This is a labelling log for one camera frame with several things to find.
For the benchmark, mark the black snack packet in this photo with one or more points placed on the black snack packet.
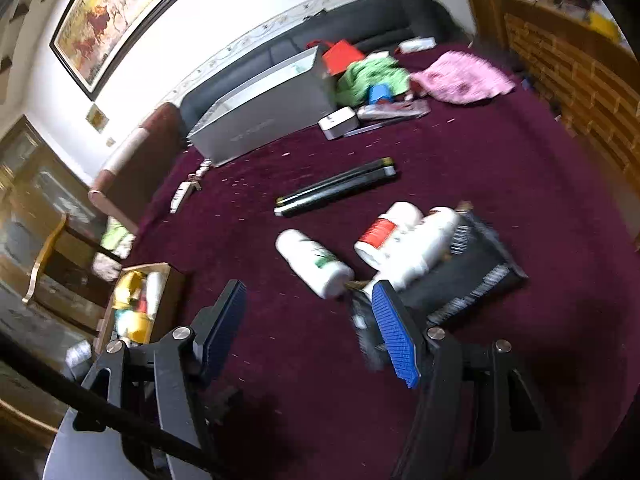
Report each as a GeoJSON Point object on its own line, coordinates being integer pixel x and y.
{"type": "Point", "coordinates": [473, 267]}

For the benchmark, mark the silver sachet packet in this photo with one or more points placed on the silver sachet packet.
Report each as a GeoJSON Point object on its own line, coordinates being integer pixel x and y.
{"type": "Point", "coordinates": [393, 110]}

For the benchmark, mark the green cloth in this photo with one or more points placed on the green cloth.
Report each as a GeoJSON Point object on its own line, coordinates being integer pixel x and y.
{"type": "Point", "coordinates": [353, 86]}

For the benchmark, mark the black marker yellow cap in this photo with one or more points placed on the black marker yellow cap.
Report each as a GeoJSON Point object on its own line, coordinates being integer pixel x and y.
{"type": "Point", "coordinates": [332, 189]}

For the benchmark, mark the white key fob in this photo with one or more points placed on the white key fob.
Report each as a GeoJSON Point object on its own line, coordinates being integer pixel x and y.
{"type": "Point", "coordinates": [184, 191]}

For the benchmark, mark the wooden chair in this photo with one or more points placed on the wooden chair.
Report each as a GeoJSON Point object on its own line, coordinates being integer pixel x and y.
{"type": "Point", "coordinates": [77, 280]}

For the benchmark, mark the yellow cheese cracker packet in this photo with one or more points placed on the yellow cheese cracker packet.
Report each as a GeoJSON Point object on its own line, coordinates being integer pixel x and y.
{"type": "Point", "coordinates": [127, 290]}

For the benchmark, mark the framed painting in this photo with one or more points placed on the framed painting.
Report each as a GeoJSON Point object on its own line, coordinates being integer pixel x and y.
{"type": "Point", "coordinates": [93, 36]}

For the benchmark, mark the blue small object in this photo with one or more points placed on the blue small object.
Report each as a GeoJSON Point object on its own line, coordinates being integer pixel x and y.
{"type": "Point", "coordinates": [379, 93]}

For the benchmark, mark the large white bottle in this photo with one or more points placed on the large white bottle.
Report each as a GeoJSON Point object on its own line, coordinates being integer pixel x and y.
{"type": "Point", "coordinates": [154, 292]}

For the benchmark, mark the pink cloth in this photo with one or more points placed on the pink cloth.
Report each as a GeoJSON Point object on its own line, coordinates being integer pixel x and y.
{"type": "Point", "coordinates": [460, 78]}

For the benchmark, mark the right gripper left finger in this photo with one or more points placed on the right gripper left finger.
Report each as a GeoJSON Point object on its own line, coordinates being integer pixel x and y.
{"type": "Point", "coordinates": [215, 328]}

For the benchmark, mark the cardboard tray box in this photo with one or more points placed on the cardboard tray box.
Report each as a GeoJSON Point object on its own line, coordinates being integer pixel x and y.
{"type": "Point", "coordinates": [164, 319]}

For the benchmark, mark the maroon armchair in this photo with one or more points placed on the maroon armchair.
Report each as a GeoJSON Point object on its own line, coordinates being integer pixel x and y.
{"type": "Point", "coordinates": [127, 181]}

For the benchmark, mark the black leather sofa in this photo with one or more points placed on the black leather sofa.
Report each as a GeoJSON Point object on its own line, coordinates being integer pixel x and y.
{"type": "Point", "coordinates": [368, 25]}

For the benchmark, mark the yellow lid jar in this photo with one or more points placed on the yellow lid jar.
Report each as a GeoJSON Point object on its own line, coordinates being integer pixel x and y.
{"type": "Point", "coordinates": [134, 325]}

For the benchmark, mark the white bottle green label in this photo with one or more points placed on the white bottle green label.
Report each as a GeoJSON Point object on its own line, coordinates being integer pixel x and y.
{"type": "Point", "coordinates": [321, 270]}

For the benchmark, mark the small white charger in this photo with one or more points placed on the small white charger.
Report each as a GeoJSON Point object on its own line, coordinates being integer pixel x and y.
{"type": "Point", "coordinates": [338, 123]}

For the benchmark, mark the red bag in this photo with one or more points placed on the red bag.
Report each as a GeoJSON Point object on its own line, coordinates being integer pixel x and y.
{"type": "Point", "coordinates": [337, 55]}

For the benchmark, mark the white bottle red label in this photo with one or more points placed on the white bottle red label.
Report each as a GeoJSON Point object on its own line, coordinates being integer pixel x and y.
{"type": "Point", "coordinates": [376, 244]}

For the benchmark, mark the grey shoe box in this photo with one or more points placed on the grey shoe box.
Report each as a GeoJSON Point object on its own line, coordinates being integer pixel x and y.
{"type": "Point", "coordinates": [287, 97]}

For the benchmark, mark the small white bottle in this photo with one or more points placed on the small white bottle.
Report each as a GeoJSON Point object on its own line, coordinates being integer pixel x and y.
{"type": "Point", "coordinates": [418, 250]}

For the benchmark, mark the brown wooden cabinet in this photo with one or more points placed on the brown wooden cabinet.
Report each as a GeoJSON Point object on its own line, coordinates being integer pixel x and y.
{"type": "Point", "coordinates": [591, 82]}

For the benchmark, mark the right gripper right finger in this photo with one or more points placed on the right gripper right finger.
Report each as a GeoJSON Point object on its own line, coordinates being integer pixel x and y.
{"type": "Point", "coordinates": [404, 342]}

